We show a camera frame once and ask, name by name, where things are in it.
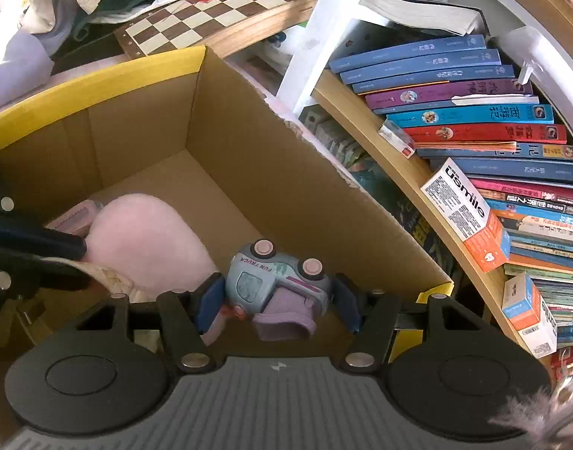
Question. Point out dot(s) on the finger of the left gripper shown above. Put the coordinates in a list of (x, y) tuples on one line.
[(22, 274), (20, 233)]

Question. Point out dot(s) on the white shelf unit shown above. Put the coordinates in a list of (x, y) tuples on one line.
[(444, 92)]

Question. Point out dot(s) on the yellow cardboard box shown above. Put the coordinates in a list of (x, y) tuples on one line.
[(188, 129)]

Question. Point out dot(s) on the orange white toothpaste box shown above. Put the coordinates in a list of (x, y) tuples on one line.
[(469, 216)]

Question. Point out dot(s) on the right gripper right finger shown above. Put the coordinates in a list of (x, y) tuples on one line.
[(371, 317)]

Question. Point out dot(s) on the pink utility knife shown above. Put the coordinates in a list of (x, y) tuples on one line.
[(77, 220)]

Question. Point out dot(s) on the wooden chessboard box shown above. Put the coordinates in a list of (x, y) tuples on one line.
[(227, 26)]

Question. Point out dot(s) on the grey toy truck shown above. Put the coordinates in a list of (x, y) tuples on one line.
[(281, 295)]

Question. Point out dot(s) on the pink plush pig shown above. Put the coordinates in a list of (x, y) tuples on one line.
[(146, 241)]

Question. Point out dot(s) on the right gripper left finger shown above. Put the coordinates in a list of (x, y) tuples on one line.
[(185, 317)]

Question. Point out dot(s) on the row of books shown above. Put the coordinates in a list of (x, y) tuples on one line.
[(354, 137)]

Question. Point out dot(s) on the cream wrist watch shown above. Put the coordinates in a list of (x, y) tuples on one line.
[(116, 283)]

